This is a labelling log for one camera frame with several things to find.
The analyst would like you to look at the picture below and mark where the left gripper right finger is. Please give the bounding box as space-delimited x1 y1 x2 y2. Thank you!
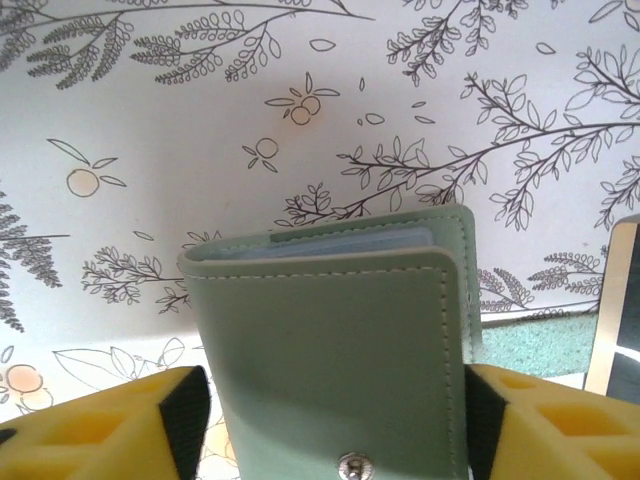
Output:
463 362 640 480

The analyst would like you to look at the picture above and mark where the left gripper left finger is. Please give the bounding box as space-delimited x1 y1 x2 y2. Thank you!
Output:
0 364 215 480

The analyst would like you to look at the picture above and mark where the green leather card holder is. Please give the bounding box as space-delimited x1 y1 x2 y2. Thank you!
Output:
177 203 601 480

